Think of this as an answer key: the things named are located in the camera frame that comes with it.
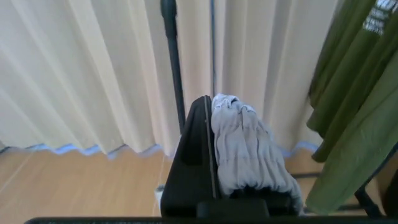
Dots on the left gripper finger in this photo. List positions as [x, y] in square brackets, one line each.
[189, 186]

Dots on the black clothes rack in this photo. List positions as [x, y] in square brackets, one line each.
[174, 62]

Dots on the green long-sleeved shirt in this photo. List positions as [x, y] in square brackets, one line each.
[357, 124]

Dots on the pale grey shorts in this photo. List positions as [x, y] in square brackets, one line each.
[245, 149]

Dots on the beige curtain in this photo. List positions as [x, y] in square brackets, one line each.
[77, 71]

